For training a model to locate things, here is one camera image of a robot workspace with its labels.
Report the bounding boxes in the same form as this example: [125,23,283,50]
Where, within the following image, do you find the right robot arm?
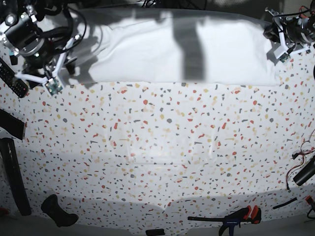
[0,0,87,95]

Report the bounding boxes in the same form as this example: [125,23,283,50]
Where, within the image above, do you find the black cable piece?
[272,197,298,209]

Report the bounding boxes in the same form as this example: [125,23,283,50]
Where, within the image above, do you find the black game controller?
[41,194,79,227]

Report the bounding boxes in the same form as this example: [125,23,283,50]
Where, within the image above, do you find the white T-shirt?
[66,8,279,87]

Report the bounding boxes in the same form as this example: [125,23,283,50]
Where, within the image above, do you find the black cylinder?
[293,156,315,186]

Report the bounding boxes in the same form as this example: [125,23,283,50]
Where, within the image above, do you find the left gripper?
[263,7,312,60]

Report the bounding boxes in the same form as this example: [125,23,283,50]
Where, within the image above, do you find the terrazzo pattern tablecloth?
[0,53,315,235]

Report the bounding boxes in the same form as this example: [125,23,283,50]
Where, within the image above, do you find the black remote control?
[0,59,29,98]

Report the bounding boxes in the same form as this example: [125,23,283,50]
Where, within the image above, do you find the black orange bar clamp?
[188,206,262,236]

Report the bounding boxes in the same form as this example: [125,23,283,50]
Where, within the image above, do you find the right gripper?
[15,34,81,86]

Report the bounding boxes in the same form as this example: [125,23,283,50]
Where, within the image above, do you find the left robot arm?
[263,1,315,62]

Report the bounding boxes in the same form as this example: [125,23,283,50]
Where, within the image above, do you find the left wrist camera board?
[279,54,290,63]

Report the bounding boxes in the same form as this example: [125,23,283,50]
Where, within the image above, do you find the black fabric strap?
[0,109,27,141]

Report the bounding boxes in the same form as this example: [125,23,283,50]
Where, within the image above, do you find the small black box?
[145,229,165,236]

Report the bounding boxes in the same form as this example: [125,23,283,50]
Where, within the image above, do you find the red black wires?
[285,140,315,190]

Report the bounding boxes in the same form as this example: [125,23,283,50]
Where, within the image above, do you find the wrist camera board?
[42,77,64,96]
[279,54,290,63]

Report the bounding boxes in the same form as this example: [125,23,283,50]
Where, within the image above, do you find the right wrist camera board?
[42,77,64,96]

